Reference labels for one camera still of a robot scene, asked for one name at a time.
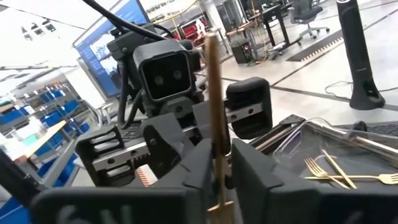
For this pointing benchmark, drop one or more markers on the clear plastic container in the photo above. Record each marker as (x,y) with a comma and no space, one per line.
(289,149)

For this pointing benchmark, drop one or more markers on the large blue display screen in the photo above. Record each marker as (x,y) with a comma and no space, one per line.
(93,53)

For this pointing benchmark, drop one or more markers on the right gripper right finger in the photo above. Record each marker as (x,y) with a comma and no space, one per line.
(252,177)

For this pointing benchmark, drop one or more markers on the black standing desk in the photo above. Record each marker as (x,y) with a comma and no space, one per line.
(276,18)

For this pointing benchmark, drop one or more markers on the black tower fan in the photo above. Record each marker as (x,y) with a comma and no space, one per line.
(357,62)

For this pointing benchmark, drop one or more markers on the grey office chair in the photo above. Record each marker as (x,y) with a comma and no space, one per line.
(306,12)

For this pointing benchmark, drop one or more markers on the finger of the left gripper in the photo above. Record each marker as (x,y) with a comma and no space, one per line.
(164,146)
(202,124)

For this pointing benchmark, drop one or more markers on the shelf with blue bins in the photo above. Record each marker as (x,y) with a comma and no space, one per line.
(53,118)

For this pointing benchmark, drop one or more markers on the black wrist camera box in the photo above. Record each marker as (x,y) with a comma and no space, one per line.
(164,74)

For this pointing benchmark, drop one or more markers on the red tool cabinet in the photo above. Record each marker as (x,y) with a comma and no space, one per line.
(189,31)

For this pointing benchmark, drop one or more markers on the dark floor strip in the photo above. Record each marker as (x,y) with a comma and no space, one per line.
(314,48)

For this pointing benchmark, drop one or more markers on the light wooden workbench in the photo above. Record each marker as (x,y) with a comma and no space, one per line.
(46,137)

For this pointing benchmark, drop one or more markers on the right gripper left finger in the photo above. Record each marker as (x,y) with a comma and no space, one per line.
(202,174)

